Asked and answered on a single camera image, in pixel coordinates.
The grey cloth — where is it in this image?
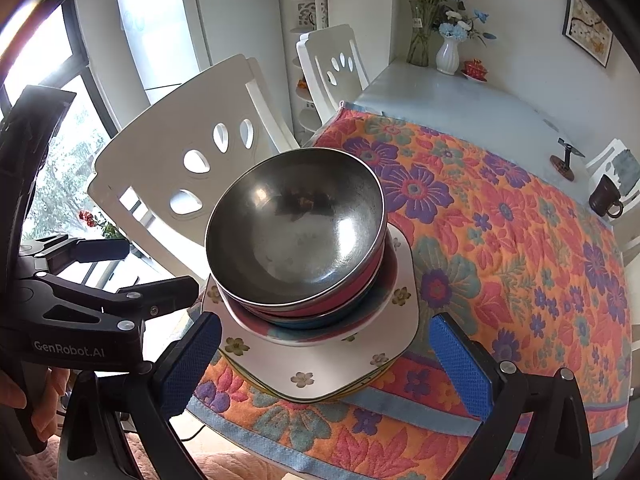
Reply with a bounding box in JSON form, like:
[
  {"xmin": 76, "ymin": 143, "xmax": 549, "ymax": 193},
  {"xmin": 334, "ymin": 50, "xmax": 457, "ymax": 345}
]
[{"xmin": 611, "ymin": 150, "xmax": 640, "ymax": 191}]

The white chair with grey cloth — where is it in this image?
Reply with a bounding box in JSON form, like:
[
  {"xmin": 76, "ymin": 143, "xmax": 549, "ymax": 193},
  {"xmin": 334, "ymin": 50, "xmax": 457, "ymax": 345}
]
[{"xmin": 584, "ymin": 137, "xmax": 640, "ymax": 201}]

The red teacup on saucer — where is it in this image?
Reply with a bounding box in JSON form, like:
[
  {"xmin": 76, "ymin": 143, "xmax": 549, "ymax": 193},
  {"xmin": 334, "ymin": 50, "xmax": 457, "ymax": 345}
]
[{"xmin": 460, "ymin": 57, "xmax": 490, "ymax": 82}]

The orange floral table cloth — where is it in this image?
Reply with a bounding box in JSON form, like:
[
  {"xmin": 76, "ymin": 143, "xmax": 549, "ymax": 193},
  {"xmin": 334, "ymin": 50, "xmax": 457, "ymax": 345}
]
[{"xmin": 185, "ymin": 102, "xmax": 633, "ymax": 476}]

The brown mug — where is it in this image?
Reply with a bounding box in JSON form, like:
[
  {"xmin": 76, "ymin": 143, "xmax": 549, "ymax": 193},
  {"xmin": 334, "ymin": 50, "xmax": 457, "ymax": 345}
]
[{"xmin": 588, "ymin": 174, "xmax": 625, "ymax": 219}]

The framed wall picture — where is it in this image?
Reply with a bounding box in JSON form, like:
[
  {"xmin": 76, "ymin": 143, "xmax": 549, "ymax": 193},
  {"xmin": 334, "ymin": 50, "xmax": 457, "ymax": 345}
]
[{"xmin": 562, "ymin": 0, "xmax": 615, "ymax": 68}]

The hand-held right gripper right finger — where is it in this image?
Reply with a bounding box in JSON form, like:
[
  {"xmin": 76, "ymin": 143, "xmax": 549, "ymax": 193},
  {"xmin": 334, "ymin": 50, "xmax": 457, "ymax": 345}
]
[{"xmin": 429, "ymin": 311, "xmax": 593, "ymax": 480}]

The white hexagonal tree-print plate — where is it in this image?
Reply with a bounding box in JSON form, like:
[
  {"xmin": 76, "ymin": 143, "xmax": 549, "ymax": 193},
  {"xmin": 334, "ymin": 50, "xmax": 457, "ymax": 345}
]
[
  {"xmin": 200, "ymin": 310, "xmax": 401, "ymax": 403},
  {"xmin": 200, "ymin": 222, "xmax": 421, "ymax": 402}
]

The red flowering plant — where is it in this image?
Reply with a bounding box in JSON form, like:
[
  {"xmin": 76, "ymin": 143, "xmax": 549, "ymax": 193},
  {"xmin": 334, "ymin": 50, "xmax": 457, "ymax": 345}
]
[{"xmin": 77, "ymin": 207, "xmax": 126, "ymax": 241}]

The black stand on wooden base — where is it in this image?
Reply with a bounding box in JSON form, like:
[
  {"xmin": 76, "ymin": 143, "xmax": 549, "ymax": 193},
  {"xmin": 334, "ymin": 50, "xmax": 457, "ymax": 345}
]
[{"xmin": 549, "ymin": 137, "xmax": 586, "ymax": 181}]

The hot pink steel bowl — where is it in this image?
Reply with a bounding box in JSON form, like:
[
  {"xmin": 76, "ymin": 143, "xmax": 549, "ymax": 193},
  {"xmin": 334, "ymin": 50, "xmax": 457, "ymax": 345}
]
[{"xmin": 205, "ymin": 147, "xmax": 390, "ymax": 311}]

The black framed window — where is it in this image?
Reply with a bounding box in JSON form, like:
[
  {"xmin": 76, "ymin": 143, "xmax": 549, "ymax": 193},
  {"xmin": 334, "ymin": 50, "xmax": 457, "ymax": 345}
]
[{"xmin": 0, "ymin": 0, "xmax": 166, "ymax": 311}]

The white vase of blue flowers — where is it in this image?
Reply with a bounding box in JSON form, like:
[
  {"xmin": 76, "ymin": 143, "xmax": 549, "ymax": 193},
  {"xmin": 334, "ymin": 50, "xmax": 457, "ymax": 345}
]
[{"xmin": 434, "ymin": 0, "xmax": 498, "ymax": 77}]

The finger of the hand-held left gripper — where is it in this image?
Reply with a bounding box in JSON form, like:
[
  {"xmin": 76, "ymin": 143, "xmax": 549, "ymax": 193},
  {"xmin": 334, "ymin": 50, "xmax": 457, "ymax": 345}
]
[
  {"xmin": 20, "ymin": 235, "xmax": 132, "ymax": 273},
  {"xmin": 30, "ymin": 275, "xmax": 201, "ymax": 333}
]

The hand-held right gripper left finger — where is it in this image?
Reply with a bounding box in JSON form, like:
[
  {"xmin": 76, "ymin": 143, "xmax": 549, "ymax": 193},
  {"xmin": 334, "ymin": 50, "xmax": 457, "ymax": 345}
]
[{"xmin": 57, "ymin": 311, "xmax": 223, "ymax": 480}]

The glass vase of green stems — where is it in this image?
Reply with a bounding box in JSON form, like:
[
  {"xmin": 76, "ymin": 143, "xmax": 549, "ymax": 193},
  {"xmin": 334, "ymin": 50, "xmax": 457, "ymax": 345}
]
[{"xmin": 397, "ymin": 0, "xmax": 463, "ymax": 68}]

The white carved corner shelf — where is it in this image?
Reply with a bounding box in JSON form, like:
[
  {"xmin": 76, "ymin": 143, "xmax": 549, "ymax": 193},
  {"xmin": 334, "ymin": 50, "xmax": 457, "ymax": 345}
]
[{"xmin": 290, "ymin": 0, "xmax": 331, "ymax": 133}]

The person's left hand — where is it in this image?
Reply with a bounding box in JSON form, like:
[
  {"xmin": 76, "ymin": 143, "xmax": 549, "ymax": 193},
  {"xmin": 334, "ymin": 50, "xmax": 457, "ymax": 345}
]
[{"xmin": 0, "ymin": 365, "xmax": 68, "ymax": 441}]

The person's pink fleece clothing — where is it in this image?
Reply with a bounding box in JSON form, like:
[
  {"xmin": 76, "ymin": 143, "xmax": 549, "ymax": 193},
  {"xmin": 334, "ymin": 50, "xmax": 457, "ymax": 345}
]
[{"xmin": 120, "ymin": 432, "xmax": 286, "ymax": 480}]

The white chair with cutouts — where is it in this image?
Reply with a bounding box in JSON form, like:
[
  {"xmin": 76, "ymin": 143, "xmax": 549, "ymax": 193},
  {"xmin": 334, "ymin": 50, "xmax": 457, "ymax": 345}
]
[
  {"xmin": 296, "ymin": 24, "xmax": 372, "ymax": 126},
  {"xmin": 87, "ymin": 54, "xmax": 301, "ymax": 286}
]

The pink cartoon bowl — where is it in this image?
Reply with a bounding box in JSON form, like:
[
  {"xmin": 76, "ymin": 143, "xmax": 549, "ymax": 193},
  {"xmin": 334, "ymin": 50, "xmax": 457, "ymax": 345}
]
[{"xmin": 220, "ymin": 240, "xmax": 396, "ymax": 338}]

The white refrigerator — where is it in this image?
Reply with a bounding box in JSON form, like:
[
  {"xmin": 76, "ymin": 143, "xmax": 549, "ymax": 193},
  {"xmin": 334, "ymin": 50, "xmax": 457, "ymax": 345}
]
[{"xmin": 112, "ymin": 0, "xmax": 221, "ymax": 106}]

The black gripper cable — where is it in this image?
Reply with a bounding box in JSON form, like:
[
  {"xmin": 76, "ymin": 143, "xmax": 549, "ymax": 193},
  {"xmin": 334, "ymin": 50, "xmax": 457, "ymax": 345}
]
[{"xmin": 177, "ymin": 422, "xmax": 208, "ymax": 443}]

